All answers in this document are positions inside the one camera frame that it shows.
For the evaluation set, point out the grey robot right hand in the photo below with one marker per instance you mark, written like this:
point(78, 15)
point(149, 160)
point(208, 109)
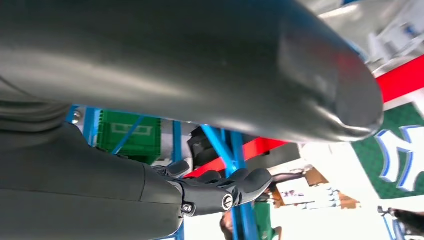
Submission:
point(165, 49)

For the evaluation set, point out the blue metal shelf rack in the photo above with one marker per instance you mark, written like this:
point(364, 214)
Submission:
point(236, 149)

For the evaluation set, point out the green plastic crate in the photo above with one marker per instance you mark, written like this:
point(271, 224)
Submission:
point(145, 145)

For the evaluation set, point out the person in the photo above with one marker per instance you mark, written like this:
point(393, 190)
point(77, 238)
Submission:
point(364, 165)
point(205, 149)
point(265, 218)

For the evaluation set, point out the brown cardboard box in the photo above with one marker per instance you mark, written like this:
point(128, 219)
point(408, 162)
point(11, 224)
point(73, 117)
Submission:
point(314, 177)

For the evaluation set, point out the red barrier belt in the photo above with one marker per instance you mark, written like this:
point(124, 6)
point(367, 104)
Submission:
point(404, 79)

